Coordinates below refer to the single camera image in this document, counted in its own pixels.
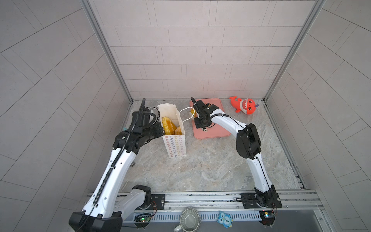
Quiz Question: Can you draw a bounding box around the spiral twisted bread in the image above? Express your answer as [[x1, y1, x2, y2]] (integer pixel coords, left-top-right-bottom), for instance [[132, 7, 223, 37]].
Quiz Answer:
[[161, 117, 177, 135]]

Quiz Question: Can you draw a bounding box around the small bread roll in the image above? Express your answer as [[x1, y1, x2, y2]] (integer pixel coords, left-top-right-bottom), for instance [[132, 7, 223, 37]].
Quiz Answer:
[[174, 126, 183, 135]]

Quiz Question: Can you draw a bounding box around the white printed paper bag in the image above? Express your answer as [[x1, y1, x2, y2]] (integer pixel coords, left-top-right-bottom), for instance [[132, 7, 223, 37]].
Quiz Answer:
[[157, 103, 193, 158]]

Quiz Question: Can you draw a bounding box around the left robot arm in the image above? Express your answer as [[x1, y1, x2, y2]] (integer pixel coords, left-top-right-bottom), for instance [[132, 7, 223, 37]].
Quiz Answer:
[[69, 103, 164, 232]]

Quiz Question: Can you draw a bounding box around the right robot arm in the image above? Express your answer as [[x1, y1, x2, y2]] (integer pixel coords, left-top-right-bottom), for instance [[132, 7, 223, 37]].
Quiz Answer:
[[191, 98, 282, 210]]

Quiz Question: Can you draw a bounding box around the pink plastic tray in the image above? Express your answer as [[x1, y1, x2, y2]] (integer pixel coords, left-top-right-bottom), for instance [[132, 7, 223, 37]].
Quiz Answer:
[[191, 98, 231, 140]]

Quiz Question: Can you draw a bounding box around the red shark plush toy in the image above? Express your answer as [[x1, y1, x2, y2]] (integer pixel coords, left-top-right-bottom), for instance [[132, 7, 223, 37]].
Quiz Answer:
[[230, 96, 259, 115]]

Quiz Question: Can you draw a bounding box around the left circuit board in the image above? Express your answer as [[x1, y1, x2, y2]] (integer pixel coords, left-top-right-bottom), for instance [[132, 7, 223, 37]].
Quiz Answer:
[[134, 213, 153, 223]]

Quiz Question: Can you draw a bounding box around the circuit board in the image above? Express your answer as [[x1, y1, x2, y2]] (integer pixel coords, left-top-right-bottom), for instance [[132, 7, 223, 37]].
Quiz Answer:
[[134, 213, 153, 223], [259, 211, 275, 226]]

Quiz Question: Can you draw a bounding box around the metal fluted tart mould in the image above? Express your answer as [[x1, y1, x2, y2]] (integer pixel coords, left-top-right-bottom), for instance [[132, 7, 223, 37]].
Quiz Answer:
[[174, 207, 201, 232]]

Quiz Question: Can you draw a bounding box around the blue owl figure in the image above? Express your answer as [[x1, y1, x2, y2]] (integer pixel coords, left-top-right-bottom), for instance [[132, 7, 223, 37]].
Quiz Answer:
[[217, 211, 233, 228]]

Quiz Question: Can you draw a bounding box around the right circuit board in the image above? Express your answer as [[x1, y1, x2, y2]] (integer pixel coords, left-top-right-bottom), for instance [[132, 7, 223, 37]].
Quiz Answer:
[[259, 211, 275, 226]]

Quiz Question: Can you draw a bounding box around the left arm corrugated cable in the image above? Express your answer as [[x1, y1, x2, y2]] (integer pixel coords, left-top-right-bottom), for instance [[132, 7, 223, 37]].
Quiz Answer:
[[75, 97, 146, 232]]

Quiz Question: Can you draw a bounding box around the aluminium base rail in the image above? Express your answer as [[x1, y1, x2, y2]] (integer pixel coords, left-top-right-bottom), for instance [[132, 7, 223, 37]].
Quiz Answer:
[[83, 189, 324, 215]]

